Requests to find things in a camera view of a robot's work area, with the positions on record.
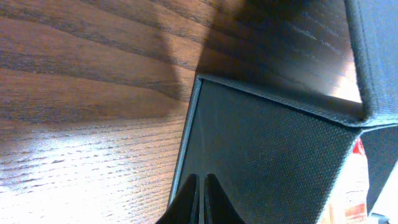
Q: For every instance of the red snack bag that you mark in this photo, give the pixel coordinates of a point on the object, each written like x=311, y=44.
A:
x=347, y=204

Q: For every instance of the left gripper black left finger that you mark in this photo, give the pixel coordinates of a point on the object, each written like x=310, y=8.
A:
x=185, y=207

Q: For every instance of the dark green gift box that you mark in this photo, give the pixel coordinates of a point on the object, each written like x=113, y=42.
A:
x=277, y=126

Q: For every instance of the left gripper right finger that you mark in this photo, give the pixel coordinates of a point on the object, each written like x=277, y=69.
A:
x=217, y=206

